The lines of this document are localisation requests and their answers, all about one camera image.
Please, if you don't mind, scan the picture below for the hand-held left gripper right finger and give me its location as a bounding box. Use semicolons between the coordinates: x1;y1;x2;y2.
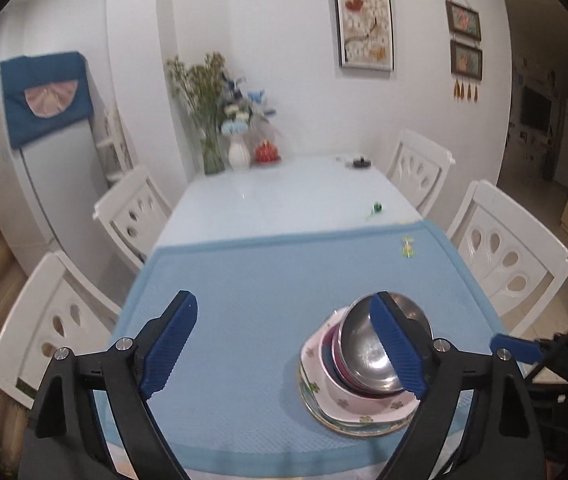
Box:
369;291;547;480

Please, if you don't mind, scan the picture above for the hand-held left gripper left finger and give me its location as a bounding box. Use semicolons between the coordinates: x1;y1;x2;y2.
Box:
26;290;199;480

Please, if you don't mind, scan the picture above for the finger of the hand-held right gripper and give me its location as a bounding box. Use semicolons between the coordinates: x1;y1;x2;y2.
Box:
490;332;545;365

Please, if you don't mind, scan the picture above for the stainless steel bowl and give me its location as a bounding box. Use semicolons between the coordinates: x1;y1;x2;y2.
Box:
339;292;434;395

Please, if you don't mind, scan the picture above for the pink steel bowl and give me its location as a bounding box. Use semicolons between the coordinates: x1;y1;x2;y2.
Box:
330;322;405;401

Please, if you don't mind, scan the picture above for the octagonal floral plate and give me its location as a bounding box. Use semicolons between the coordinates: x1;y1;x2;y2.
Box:
318;327;422;423
299;310;417;428

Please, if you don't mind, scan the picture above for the round leaf-print plate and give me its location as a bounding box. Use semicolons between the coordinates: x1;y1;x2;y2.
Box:
300;385;412;436

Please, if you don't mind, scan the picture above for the white dining chair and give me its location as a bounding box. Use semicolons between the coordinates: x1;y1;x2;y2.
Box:
0;252;122;411
446;180;568;336
94;165;172;271
386;129;455;216

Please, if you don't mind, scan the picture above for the light blue table mat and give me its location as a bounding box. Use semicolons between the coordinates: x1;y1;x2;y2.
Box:
91;220;520;476

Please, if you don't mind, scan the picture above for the glass vase with dried flowers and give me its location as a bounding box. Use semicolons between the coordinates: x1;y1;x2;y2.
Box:
165;52;229;176

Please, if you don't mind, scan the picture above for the white shelf rack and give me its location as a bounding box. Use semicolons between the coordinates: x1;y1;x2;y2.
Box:
94;102;134;186

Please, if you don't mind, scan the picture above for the grey refrigerator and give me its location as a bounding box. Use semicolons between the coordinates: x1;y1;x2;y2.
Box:
0;52;114;276

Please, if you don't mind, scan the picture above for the white vase with blue flowers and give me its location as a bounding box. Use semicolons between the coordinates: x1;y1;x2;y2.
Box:
218;72;279;171

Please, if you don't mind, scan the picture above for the red lidded teacup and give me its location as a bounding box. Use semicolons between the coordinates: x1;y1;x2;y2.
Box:
254;140;282;165

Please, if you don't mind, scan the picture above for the blue fridge cover cloth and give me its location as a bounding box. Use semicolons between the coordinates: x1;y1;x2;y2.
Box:
0;51;94;149

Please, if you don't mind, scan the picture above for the wall television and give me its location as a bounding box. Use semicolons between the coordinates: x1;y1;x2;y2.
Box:
520;85;553;135

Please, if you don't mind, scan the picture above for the hanging double picture frame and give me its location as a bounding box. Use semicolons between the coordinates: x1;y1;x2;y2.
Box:
445;0;484;102

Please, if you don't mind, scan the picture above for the long framed wall picture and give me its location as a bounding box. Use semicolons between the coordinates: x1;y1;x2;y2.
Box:
331;0;395;71

